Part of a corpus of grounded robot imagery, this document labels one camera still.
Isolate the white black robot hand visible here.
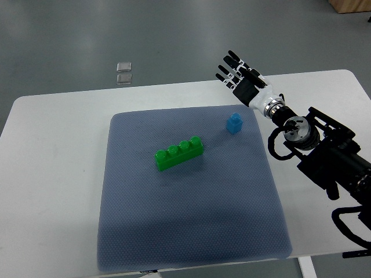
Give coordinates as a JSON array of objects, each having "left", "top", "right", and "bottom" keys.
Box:
[{"left": 216, "top": 50, "right": 285, "bottom": 119}]

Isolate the blue toy block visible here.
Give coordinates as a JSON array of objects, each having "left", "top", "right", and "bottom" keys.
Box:
[{"left": 225, "top": 112, "right": 243, "bottom": 134}]

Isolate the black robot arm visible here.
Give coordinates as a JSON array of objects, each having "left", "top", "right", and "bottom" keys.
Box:
[{"left": 268, "top": 104, "right": 370, "bottom": 250}]

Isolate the green four-stud toy block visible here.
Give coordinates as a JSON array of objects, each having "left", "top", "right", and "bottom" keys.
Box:
[{"left": 154, "top": 136, "right": 203, "bottom": 171}]

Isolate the wooden furniture corner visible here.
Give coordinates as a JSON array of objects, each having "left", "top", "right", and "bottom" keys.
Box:
[{"left": 328, "top": 0, "right": 370, "bottom": 14}]

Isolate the upper metal floor plate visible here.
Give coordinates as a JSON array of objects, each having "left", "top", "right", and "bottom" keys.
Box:
[{"left": 117, "top": 62, "right": 132, "bottom": 72}]

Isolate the blue-grey textured mat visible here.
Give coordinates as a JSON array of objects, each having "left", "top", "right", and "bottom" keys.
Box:
[{"left": 97, "top": 105, "right": 292, "bottom": 272}]

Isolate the white table leg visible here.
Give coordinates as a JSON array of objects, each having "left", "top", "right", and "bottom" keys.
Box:
[{"left": 297, "top": 256, "right": 317, "bottom": 278}]

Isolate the black label under table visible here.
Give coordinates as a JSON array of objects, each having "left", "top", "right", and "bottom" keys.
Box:
[{"left": 140, "top": 269, "right": 158, "bottom": 275}]

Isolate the black table control panel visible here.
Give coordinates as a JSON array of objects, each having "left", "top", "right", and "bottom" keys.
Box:
[{"left": 342, "top": 250, "right": 371, "bottom": 259}]

